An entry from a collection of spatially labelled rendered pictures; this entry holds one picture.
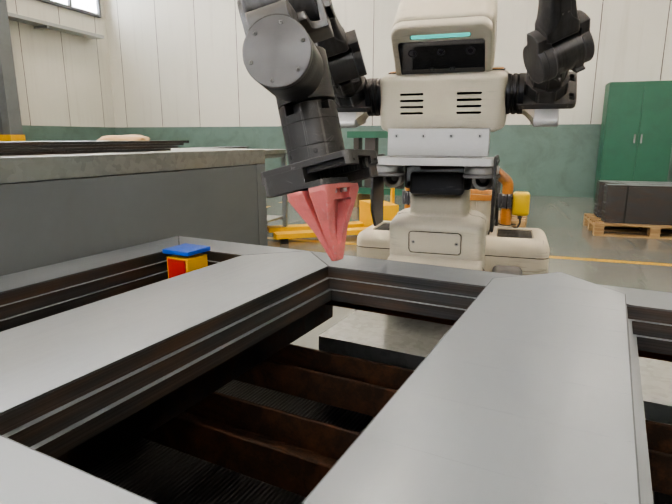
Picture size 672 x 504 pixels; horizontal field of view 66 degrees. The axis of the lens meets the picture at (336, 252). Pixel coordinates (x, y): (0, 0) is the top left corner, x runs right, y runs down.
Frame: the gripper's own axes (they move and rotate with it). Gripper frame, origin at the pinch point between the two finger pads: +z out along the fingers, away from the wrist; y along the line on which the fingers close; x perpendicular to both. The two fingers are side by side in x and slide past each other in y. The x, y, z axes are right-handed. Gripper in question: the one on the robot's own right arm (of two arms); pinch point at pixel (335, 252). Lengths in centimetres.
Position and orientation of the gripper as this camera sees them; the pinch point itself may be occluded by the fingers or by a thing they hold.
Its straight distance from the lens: 52.1
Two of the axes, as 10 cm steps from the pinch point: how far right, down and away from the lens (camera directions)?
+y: 8.5, -1.4, -5.1
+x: 4.9, -1.5, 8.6
